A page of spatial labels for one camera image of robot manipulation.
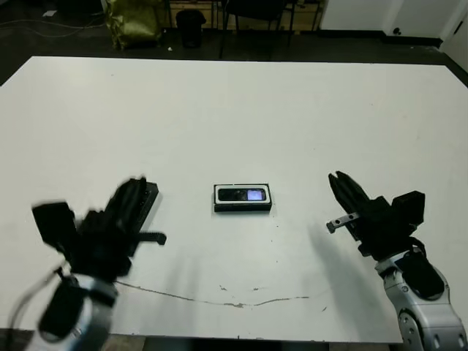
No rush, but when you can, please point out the black office chair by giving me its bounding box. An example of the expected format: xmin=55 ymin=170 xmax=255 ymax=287
xmin=218 ymin=0 xmax=294 ymax=60

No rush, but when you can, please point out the small black phone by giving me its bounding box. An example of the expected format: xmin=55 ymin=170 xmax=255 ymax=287
xmin=216 ymin=186 xmax=268 ymax=203

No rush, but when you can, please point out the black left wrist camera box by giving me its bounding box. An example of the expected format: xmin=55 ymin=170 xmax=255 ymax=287
xmin=31 ymin=200 xmax=76 ymax=250

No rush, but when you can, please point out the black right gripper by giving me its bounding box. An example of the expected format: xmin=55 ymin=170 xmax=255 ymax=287
xmin=325 ymin=170 xmax=417 ymax=262

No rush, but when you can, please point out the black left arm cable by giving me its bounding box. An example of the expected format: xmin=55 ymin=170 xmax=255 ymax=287
xmin=6 ymin=265 xmax=64 ymax=332

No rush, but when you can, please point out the black box lid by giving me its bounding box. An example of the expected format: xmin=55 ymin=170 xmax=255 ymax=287
xmin=138 ymin=178 xmax=161 ymax=235

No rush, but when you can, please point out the black box white insert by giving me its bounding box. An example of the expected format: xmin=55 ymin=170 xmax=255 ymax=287
xmin=212 ymin=182 xmax=273 ymax=214

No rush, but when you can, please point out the thin white floor cable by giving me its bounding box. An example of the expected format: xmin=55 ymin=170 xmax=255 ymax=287
xmin=0 ymin=17 xmax=107 ymax=38

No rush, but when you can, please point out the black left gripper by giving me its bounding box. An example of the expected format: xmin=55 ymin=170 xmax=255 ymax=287
xmin=64 ymin=178 xmax=168 ymax=283

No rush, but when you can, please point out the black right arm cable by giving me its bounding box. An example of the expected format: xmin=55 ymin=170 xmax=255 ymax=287
xmin=409 ymin=235 xmax=429 ymax=257

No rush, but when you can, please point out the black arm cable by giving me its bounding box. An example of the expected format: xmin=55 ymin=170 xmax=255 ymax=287
xmin=409 ymin=235 xmax=429 ymax=257
xmin=6 ymin=265 xmax=64 ymax=332

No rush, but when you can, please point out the black waste bin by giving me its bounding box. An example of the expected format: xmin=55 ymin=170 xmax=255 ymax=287
xmin=175 ymin=10 xmax=206 ymax=49

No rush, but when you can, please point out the yellow-green sack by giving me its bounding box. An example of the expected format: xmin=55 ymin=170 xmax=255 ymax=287
xmin=105 ymin=0 xmax=164 ymax=50

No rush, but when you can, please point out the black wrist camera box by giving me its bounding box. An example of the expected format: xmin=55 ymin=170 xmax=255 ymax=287
xmin=31 ymin=200 xmax=76 ymax=250
xmin=390 ymin=190 xmax=426 ymax=237

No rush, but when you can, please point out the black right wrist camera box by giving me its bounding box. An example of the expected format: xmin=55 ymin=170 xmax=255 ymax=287
xmin=390 ymin=190 xmax=426 ymax=237

